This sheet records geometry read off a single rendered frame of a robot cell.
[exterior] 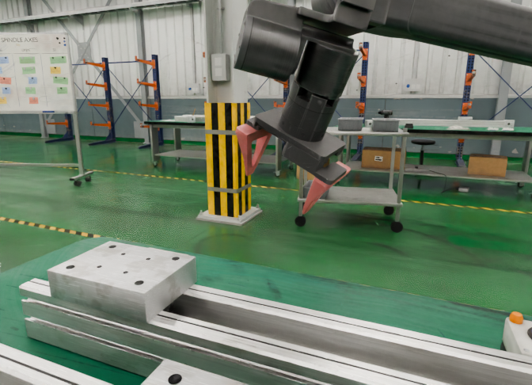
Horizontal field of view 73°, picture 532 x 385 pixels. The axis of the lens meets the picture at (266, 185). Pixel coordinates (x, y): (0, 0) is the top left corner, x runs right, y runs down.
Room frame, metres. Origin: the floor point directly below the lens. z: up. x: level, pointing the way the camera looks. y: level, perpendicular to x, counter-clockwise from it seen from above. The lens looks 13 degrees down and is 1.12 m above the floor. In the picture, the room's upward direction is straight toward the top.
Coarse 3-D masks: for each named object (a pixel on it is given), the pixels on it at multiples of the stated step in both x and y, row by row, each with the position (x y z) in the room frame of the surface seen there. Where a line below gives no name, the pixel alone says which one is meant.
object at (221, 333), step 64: (64, 320) 0.44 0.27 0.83; (128, 320) 0.40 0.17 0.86; (192, 320) 0.39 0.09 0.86; (256, 320) 0.41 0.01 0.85; (320, 320) 0.39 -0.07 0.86; (256, 384) 0.33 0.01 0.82; (320, 384) 0.31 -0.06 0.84; (384, 384) 0.29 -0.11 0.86; (448, 384) 0.29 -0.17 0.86; (512, 384) 0.31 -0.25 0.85
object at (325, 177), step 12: (288, 144) 0.42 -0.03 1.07; (288, 156) 0.42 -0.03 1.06; (300, 156) 0.41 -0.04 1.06; (312, 156) 0.40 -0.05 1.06; (312, 168) 0.40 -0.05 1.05; (324, 168) 0.42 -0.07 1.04; (336, 168) 0.42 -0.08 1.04; (348, 168) 0.45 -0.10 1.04; (324, 180) 0.40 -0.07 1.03; (336, 180) 0.41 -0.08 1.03; (312, 192) 0.42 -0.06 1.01; (324, 192) 0.46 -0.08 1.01; (312, 204) 0.45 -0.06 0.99
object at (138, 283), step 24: (72, 264) 0.46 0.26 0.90; (96, 264) 0.46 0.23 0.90; (120, 264) 0.46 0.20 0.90; (144, 264) 0.46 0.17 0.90; (168, 264) 0.46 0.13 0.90; (192, 264) 0.47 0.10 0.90; (72, 288) 0.42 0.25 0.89; (96, 288) 0.41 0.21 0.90; (120, 288) 0.39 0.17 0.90; (144, 288) 0.39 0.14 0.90; (168, 288) 0.42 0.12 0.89; (120, 312) 0.39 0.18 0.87; (144, 312) 0.38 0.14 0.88
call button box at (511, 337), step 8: (504, 328) 0.43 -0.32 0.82; (512, 328) 0.41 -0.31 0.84; (520, 328) 0.41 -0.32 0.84; (528, 328) 0.41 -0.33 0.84; (504, 336) 0.42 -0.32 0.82; (512, 336) 0.40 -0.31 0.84; (520, 336) 0.39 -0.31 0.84; (528, 336) 0.39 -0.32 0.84; (504, 344) 0.42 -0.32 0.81; (512, 344) 0.39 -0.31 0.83; (520, 344) 0.38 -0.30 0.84; (528, 344) 0.38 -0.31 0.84; (512, 352) 0.39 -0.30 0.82; (520, 352) 0.36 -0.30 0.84; (528, 352) 0.36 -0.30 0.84
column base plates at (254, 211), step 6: (258, 204) 3.57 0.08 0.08; (252, 210) 3.49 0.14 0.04; (258, 210) 3.53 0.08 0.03; (198, 216) 3.33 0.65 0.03; (204, 216) 3.31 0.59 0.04; (210, 216) 3.29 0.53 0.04; (216, 216) 3.29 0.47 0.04; (222, 216) 3.29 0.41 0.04; (228, 216) 3.29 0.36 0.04; (240, 216) 3.19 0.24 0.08; (246, 216) 3.29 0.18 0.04; (252, 216) 3.36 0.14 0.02; (216, 222) 3.24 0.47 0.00; (222, 222) 3.21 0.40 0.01; (228, 222) 3.20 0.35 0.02; (234, 222) 3.18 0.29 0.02; (240, 222) 3.16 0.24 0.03; (246, 222) 3.24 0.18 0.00
